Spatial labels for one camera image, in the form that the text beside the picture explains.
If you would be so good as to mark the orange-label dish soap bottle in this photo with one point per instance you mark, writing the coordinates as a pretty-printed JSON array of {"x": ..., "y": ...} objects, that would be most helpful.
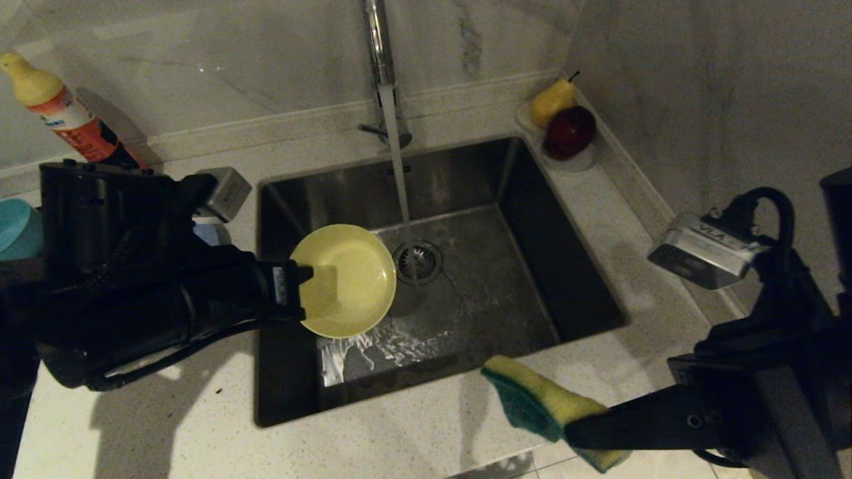
[{"x": 66, "y": 120}]

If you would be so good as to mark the chrome faucet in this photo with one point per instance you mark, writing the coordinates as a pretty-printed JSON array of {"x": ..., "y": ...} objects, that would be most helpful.
[{"x": 378, "y": 46}]

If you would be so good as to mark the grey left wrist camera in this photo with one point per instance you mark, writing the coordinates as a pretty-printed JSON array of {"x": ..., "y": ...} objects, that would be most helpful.
[{"x": 229, "y": 193}]

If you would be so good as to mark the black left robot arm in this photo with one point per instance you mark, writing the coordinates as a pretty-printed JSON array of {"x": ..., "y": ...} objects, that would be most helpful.
[{"x": 100, "y": 266}]

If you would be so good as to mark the stainless steel sink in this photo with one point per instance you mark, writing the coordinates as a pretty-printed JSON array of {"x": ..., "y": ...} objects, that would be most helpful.
[{"x": 532, "y": 279}]

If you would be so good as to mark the white fruit dish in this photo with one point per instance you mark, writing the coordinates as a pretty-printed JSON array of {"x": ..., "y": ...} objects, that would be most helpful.
[{"x": 574, "y": 167}]

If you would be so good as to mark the teal plastic bowl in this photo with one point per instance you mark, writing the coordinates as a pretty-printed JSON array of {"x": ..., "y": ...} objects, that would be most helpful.
[{"x": 16, "y": 229}]

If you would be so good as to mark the metal sink drain strainer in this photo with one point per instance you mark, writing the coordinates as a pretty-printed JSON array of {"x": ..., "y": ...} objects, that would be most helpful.
[{"x": 423, "y": 261}]

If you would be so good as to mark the yellow pear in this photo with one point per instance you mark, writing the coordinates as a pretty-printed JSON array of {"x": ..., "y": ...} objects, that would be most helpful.
[{"x": 550, "y": 104}]

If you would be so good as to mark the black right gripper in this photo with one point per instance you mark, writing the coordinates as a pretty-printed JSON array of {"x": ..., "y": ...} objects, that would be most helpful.
[{"x": 799, "y": 399}]

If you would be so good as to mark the yellow sponge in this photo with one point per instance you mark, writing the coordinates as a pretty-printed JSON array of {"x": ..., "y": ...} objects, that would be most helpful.
[{"x": 532, "y": 399}]

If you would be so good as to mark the dark red apple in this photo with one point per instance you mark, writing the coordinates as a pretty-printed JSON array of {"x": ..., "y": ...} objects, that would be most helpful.
[{"x": 570, "y": 133}]

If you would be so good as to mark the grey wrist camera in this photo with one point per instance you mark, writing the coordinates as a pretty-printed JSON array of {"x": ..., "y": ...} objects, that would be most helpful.
[
  {"x": 705, "y": 256},
  {"x": 229, "y": 193}
]

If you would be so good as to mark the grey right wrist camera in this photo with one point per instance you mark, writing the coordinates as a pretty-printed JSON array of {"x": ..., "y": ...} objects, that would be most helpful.
[{"x": 705, "y": 256}]

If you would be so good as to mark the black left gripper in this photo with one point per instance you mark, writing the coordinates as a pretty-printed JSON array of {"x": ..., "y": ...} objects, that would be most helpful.
[{"x": 253, "y": 293}]

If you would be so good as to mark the yellow plastic bowl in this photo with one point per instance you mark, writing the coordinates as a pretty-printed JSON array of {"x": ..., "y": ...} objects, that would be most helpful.
[{"x": 349, "y": 283}]

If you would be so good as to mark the light blue plate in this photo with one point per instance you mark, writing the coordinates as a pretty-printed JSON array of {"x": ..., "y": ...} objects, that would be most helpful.
[{"x": 208, "y": 234}]

